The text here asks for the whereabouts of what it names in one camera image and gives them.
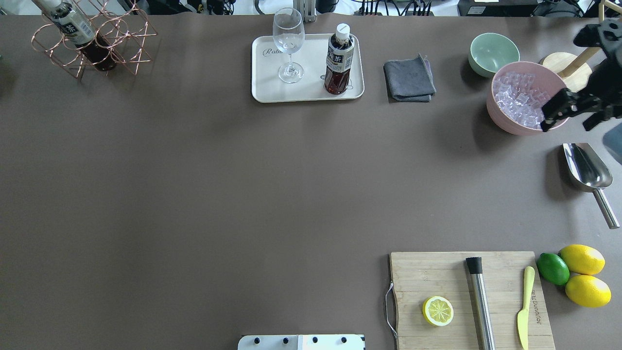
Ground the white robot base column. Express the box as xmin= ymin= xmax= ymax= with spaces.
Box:
xmin=237 ymin=333 xmax=366 ymax=350

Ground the bamboo cutting board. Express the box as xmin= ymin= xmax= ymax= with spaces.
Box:
xmin=389 ymin=252 xmax=536 ymax=350

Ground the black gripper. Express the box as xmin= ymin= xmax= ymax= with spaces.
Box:
xmin=540 ymin=22 xmax=622 ymax=132

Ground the lemon half slice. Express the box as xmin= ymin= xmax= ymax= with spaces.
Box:
xmin=422 ymin=296 xmax=454 ymax=327

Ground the copper wire bottle basket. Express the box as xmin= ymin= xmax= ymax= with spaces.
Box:
xmin=31 ymin=0 xmax=157 ymax=79

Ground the folded grey cloth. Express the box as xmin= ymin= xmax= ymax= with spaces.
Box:
xmin=383 ymin=54 xmax=437 ymax=103

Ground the steel ice scoop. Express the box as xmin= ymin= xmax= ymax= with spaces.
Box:
xmin=562 ymin=142 xmax=621 ymax=229

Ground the pink bowl of ice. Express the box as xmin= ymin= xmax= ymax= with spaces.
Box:
xmin=486 ymin=61 xmax=566 ymax=135

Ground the yellow lemon lower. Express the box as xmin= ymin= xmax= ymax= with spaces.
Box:
xmin=565 ymin=275 xmax=612 ymax=308

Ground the tea bottle white cap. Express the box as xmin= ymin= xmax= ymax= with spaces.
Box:
xmin=324 ymin=23 xmax=355 ymax=95

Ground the white rabbit tray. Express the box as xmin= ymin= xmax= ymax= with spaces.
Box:
xmin=251 ymin=34 xmax=365 ymax=103

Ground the yellow lemon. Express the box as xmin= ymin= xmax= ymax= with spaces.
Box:
xmin=565 ymin=275 xmax=612 ymax=308
xmin=558 ymin=244 xmax=605 ymax=276

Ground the yellow lemon upper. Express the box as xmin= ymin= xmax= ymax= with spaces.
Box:
xmin=558 ymin=244 xmax=605 ymax=276

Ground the green lime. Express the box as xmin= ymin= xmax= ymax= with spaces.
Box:
xmin=536 ymin=253 xmax=570 ymax=286

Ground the clear wine glass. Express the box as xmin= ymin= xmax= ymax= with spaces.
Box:
xmin=273 ymin=7 xmax=305 ymax=84

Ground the yellow plastic knife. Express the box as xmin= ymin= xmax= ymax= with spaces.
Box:
xmin=516 ymin=266 xmax=535 ymax=350

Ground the green ceramic bowl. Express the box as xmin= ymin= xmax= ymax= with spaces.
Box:
xmin=468 ymin=33 xmax=520 ymax=78

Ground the steel muddler black tip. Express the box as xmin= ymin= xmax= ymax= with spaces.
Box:
xmin=465 ymin=257 xmax=496 ymax=350

